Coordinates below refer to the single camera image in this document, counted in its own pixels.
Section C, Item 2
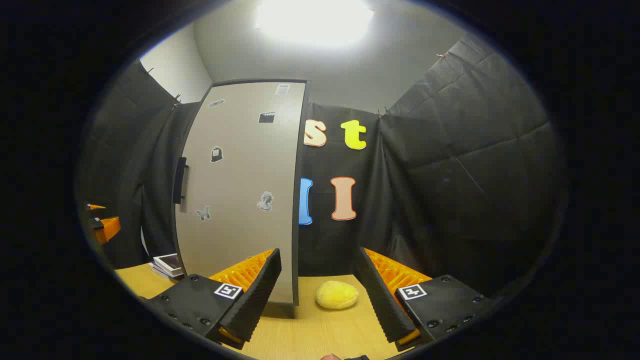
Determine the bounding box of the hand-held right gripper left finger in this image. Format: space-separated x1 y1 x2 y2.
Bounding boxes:
145 247 283 351

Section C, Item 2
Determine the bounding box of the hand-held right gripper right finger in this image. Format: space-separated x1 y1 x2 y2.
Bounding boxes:
355 246 501 352

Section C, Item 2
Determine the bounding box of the black door handle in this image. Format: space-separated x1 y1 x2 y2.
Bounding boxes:
172 156 189 205

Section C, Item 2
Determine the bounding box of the grey cabinet door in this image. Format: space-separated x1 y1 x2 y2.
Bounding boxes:
172 81 307 305

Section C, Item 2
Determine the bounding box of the yellow round bun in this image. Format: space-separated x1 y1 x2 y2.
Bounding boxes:
315 280 360 310

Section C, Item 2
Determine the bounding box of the stack of flat books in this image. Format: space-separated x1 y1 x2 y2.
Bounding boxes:
148 253 186 280

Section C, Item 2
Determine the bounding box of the black backdrop cloth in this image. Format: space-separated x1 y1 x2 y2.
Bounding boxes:
75 37 569 301

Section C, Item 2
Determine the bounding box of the ceiling light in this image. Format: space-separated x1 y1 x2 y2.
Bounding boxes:
255 0 375 47

